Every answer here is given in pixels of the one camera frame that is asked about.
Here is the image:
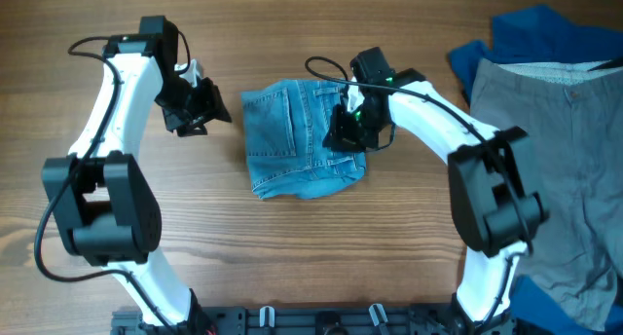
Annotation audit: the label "light blue denim jeans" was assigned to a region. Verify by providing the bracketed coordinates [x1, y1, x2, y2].
[240, 80, 366, 200]

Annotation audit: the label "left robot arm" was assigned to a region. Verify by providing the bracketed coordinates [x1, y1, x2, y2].
[42, 16, 231, 334]

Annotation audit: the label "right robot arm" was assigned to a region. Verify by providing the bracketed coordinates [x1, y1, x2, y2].
[323, 47, 549, 334]

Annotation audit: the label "dark blue garment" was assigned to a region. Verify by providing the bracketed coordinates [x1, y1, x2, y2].
[448, 5, 622, 103]

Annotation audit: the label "grey trousers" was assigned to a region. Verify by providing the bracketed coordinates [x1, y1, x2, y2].
[470, 59, 622, 331]

